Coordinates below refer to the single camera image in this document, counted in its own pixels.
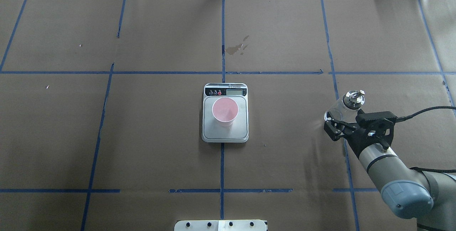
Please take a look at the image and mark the glass sauce bottle metal spout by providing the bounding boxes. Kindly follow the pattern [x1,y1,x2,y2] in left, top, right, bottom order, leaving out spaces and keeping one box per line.
[323,90,366,122]

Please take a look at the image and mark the silver kitchen scale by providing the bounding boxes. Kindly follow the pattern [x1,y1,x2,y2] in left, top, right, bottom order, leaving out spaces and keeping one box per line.
[201,83,249,143]

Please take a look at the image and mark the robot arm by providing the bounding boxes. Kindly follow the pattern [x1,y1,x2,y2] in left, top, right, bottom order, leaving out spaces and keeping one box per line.
[324,111,456,231]

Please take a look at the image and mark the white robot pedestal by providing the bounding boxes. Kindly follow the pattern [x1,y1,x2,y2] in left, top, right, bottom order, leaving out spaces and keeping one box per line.
[174,219,269,231]

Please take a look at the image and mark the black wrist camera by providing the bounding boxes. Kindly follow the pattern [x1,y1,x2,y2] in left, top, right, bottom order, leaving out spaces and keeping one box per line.
[356,111,398,153]

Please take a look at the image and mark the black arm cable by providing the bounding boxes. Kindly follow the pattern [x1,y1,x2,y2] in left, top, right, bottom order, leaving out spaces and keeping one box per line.
[395,106,456,123]

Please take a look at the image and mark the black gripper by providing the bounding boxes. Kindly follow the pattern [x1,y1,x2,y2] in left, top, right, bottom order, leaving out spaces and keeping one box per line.
[323,115,377,158]

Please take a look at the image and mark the pink paper cup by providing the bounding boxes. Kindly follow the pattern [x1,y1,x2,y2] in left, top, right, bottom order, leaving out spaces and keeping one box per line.
[212,98,239,127]

